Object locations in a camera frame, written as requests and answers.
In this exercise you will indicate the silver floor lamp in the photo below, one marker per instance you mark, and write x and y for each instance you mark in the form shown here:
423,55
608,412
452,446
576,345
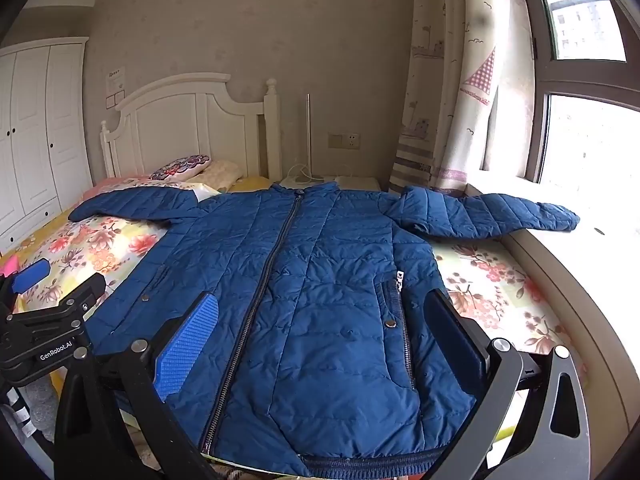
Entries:
309,135

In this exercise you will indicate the white wooden headboard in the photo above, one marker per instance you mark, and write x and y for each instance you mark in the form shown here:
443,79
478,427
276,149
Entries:
190,120

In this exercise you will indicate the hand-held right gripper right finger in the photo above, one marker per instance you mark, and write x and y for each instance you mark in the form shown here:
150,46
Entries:
457,345

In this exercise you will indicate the floral bed sheet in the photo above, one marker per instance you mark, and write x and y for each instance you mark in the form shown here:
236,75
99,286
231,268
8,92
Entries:
100,245

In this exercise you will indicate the printed sailboat curtain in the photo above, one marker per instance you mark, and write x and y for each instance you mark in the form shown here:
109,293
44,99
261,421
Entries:
450,85

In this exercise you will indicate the white wall notice paper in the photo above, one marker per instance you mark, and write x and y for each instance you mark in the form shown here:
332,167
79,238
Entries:
116,85

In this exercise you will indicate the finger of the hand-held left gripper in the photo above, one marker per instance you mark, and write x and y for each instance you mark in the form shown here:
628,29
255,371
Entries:
85,290
31,274

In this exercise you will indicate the dark framed window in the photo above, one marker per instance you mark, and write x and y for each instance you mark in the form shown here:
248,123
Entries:
542,60

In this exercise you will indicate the white nightstand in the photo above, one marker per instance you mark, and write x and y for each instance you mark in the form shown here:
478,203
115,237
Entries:
355,182

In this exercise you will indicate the cream textured pillow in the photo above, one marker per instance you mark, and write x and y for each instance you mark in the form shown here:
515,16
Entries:
222,172

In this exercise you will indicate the beige window sill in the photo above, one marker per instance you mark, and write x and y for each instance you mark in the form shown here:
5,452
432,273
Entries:
600,290

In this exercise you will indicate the white wardrobe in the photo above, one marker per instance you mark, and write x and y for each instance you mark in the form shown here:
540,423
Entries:
35,135

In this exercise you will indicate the patterned embroidered pillow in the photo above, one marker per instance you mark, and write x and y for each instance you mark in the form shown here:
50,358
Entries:
180,167

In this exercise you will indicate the beige wall socket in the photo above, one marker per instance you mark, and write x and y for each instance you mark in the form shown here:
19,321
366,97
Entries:
344,140

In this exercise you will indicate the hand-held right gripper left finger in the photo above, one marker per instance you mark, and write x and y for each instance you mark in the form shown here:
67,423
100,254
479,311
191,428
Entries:
187,345

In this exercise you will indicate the blue quilted jacket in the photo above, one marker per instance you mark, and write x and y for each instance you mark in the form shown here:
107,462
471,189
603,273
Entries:
310,310

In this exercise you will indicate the yellow pillow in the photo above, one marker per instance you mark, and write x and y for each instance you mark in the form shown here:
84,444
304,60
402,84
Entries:
250,183

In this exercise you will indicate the pink bed sheet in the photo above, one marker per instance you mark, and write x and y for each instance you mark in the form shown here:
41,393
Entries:
115,184

